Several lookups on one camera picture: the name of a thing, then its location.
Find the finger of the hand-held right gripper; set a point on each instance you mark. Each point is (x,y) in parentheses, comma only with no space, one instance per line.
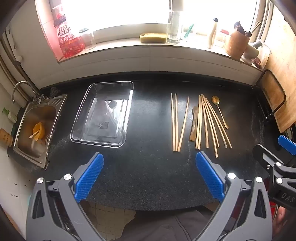
(263,154)
(286,143)

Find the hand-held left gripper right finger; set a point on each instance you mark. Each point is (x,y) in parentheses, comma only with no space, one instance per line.
(210,177)

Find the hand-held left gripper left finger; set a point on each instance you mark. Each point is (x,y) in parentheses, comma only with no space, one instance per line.
(89,176)

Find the clear plastic container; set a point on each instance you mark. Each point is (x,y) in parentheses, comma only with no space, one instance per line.
(104,140)

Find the wooden chopstick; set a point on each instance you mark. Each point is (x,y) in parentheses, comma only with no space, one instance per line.
(214,131)
(204,121)
(198,122)
(223,132)
(211,136)
(219,133)
(184,122)

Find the wooden spoon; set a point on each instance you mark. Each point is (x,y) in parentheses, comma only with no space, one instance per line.
(196,110)

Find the gold metal spoon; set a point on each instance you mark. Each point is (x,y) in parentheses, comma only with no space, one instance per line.
(215,99)

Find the person's right hand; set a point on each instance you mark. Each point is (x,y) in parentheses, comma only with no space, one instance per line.
(282,220)

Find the white plastic spoon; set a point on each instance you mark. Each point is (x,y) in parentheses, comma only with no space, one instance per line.
(34,134)

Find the grey trousers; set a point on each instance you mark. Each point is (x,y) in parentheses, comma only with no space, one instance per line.
(161,228)

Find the stainless steel sink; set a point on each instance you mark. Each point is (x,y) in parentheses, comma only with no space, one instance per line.
(27,139)

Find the wooden cutting board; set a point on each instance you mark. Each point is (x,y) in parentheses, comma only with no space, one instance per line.
(284,69)

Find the steel wool scrubber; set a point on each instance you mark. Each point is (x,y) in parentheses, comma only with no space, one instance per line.
(55,91)

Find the white mortar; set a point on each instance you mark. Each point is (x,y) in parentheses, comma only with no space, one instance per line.
(251,53)

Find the green white soap dispenser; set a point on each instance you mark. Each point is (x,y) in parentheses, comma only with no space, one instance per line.
(10,114)

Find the wooden utensil holder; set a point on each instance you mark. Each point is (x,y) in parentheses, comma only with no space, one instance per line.
(235,45)

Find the chrome faucet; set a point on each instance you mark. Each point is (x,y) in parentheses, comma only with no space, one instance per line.
(19,83)

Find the small red lid jar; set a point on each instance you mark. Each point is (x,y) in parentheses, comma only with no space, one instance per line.
(222,38)

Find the white sauce bottle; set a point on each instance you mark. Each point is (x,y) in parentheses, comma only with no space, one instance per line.
(212,34)

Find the clear glass jar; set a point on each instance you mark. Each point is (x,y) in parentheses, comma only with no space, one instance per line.
(87,40)

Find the red printed package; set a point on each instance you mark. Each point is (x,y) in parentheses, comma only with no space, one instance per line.
(68,34)

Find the yellow sponge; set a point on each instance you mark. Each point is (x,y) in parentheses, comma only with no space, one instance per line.
(152,38)

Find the tall clear glass bottle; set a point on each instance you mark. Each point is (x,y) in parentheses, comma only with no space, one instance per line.
(174,27)

